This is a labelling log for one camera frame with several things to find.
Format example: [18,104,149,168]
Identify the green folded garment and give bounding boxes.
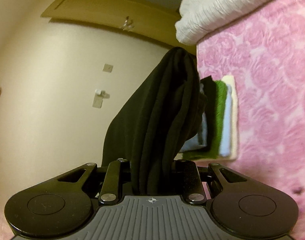
[183,80,228,160]

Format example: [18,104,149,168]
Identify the black garment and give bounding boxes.
[200,76,217,153]
[101,46,208,195]

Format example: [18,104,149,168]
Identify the white ribbed quilt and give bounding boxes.
[175,0,303,47]

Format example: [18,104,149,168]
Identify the white wall bracket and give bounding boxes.
[92,88,110,108]

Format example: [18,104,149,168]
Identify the pink floral blanket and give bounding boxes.
[196,0,305,230]

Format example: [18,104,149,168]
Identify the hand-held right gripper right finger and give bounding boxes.
[171,159,249,205]

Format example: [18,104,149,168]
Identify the metal keys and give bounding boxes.
[120,16,135,32]

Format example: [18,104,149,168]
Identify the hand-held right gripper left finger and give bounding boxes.
[57,158,131,205]

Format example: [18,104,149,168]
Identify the black folded garment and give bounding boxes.
[200,76,217,153]

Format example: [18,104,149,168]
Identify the light blue folded garment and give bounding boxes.
[219,85,233,157]

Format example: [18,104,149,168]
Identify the wooden door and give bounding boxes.
[40,0,197,54]

